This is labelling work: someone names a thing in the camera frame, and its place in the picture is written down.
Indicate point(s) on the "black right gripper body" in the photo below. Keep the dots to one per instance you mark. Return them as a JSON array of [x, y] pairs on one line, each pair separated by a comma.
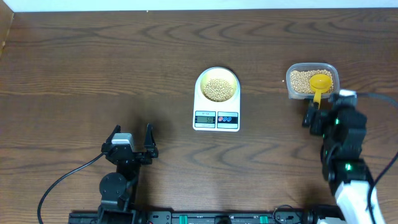
[[321, 126]]

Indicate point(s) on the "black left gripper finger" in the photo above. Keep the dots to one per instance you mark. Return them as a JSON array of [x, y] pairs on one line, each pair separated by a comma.
[[116, 130], [149, 143]]

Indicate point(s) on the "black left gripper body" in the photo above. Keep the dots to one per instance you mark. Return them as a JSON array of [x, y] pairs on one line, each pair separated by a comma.
[[137, 155]]

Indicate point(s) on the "yellow plastic measuring scoop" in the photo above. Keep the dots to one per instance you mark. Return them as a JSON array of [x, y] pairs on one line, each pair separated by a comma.
[[320, 84]]

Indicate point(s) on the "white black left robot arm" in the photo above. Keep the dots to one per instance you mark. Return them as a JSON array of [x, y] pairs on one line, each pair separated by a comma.
[[119, 189]]

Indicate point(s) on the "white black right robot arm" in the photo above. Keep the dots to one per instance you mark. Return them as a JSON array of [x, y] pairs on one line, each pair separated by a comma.
[[343, 129]]

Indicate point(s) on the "white digital kitchen scale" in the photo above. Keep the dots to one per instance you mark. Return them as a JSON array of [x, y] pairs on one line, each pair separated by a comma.
[[213, 116]]

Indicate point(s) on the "soybeans in bowl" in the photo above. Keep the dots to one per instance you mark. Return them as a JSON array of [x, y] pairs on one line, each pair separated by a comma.
[[218, 90]]

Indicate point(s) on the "pale yellow plastic bowl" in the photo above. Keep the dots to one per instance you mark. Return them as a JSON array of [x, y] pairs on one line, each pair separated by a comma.
[[219, 72]]

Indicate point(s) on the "clear container of soybeans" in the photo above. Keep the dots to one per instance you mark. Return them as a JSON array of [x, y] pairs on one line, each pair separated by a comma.
[[298, 79]]

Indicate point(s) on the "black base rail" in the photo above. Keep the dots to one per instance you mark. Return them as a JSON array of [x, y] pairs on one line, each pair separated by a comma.
[[283, 214]]

